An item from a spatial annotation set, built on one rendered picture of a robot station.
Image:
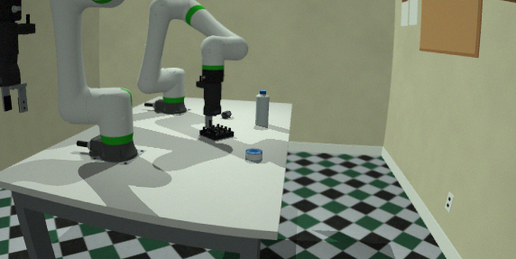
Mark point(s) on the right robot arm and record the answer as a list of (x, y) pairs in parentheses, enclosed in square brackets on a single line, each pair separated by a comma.
[(109, 108)]

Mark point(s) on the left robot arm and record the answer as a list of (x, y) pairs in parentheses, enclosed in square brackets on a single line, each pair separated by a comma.
[(220, 45)]

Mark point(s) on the grey bottle with blue cap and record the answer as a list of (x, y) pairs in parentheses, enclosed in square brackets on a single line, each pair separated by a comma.
[(262, 108)]

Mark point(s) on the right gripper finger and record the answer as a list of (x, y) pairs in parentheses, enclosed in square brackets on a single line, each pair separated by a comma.
[(6, 97), (22, 99)]

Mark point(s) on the black knob panel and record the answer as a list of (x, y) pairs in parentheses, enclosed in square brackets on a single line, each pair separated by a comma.
[(213, 134)]

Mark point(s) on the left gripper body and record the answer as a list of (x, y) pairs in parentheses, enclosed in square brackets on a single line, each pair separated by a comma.
[(212, 90)]

